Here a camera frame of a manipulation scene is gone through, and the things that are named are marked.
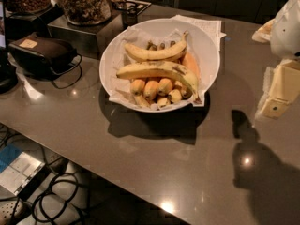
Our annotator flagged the large banana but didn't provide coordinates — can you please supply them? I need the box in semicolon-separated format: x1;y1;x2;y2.
116;61;201;104
124;31;188;62

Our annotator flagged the black headset cable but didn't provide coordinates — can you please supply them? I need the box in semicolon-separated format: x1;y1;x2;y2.
50;53;83;90

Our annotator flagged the blue and white box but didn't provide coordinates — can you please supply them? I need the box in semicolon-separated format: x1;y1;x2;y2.
0;144;45;195

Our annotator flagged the orange fruit in bowl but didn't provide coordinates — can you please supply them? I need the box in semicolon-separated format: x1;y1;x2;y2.
181;52;200;78

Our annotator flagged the black vr headset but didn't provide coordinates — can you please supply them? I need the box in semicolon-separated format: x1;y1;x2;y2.
8;33;78;81

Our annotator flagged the steel stand block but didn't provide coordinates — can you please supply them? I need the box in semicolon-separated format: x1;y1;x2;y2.
48;10;124;60

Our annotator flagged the large front banana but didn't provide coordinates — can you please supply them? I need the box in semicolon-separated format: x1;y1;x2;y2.
116;61;201;104

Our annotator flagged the white paper liner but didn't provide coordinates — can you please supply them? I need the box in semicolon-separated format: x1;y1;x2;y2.
110;41;202;112

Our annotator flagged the large rear banana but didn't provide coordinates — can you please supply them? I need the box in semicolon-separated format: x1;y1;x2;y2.
124;31;188;62

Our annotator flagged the white paper sheet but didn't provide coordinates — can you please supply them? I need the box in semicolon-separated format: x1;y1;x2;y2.
172;15;226;50

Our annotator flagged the black cable on floor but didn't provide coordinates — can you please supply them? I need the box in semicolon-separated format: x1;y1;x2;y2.
29;171;87;225

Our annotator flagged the bunch of small bananas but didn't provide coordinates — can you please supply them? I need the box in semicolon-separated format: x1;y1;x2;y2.
130;78;192;108

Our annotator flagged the glass jar of granola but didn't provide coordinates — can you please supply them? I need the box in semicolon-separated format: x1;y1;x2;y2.
58;0;112;25

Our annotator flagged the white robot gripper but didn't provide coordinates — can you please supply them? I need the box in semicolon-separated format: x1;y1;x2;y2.
252;0;300;120

